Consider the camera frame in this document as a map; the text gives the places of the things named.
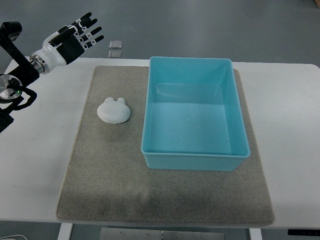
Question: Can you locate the white table leg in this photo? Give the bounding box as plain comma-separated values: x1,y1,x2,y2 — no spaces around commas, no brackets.
249,228,263,240
57,223,73,240

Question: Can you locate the floor outlet plate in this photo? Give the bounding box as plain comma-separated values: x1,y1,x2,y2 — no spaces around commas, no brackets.
109,40,123,49
108,50,122,59

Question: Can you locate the white round toy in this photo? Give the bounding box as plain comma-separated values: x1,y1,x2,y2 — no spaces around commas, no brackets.
96,97,131,124

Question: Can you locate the white cable on floor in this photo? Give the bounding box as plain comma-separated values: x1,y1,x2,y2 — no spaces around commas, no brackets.
0,233,27,240

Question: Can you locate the black table control panel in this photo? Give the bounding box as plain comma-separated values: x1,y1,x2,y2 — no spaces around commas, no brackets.
287,229,320,237

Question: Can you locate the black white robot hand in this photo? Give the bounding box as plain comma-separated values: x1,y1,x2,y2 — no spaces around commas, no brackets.
29,12,104,74

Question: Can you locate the upper floor outlet plate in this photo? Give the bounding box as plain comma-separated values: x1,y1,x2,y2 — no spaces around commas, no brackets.
109,40,123,49

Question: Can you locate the white table leg left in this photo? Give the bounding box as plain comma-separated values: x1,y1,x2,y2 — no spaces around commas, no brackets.
57,223,73,240

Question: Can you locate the lower floor outlet plate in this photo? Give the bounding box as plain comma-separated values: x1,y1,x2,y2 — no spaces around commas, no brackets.
108,50,122,59

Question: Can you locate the grey felt mat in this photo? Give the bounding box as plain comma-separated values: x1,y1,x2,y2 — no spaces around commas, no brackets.
56,65,275,228

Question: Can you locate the metal bracket under table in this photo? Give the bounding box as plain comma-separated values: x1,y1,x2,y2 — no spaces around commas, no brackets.
100,227,226,240

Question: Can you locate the blue plastic box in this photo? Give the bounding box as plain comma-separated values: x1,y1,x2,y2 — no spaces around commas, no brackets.
141,56,251,172

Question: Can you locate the white table leg right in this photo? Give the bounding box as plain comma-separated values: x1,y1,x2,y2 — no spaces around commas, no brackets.
249,228,263,240

